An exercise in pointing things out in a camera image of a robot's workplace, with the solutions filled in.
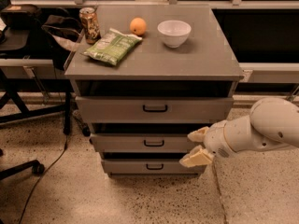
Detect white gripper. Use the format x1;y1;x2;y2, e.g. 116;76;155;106
179;120;233;168

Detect grey drawer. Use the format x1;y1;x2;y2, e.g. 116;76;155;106
91;133;197;153
101;159;206;175
76;96;234;124

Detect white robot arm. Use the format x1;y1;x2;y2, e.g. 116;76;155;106
179;98;299;168

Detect grey drawer cabinet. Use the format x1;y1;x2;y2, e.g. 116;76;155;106
64;4;245;178

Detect grey bottom drawer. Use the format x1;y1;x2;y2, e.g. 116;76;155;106
101;159;206;175

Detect grey top drawer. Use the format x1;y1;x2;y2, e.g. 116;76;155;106
76;96;234;124

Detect white ceramic bowl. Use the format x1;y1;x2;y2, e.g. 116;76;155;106
157;20;192;48

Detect green chip bag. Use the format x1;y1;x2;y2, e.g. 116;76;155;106
83;28;142;66

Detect orange fruit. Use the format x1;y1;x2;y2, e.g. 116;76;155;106
130;18;147;35

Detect black office chair base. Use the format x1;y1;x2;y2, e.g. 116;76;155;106
0;160;45;180

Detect patterned drink can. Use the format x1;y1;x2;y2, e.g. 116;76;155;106
79;7;101;44

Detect dark jacket on chair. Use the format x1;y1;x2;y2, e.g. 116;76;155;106
42;15;82;71

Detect black bag on desk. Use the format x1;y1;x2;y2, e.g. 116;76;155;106
0;4;41;30

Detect black floor cable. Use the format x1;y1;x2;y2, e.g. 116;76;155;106
17;133;70;224

